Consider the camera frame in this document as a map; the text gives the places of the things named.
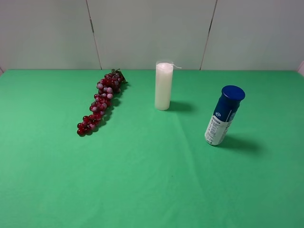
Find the red grape bunch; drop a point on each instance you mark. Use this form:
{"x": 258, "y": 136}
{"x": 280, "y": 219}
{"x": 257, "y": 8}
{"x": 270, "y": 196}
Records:
{"x": 107, "y": 87}

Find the green tablecloth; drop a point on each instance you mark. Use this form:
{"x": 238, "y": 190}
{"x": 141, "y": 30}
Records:
{"x": 143, "y": 168}

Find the white pillar candle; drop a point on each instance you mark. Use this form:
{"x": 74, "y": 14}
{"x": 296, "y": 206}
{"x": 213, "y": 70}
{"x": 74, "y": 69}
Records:
{"x": 163, "y": 83}

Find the blue and white bottle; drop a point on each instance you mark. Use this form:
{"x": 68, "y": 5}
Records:
{"x": 224, "y": 113}

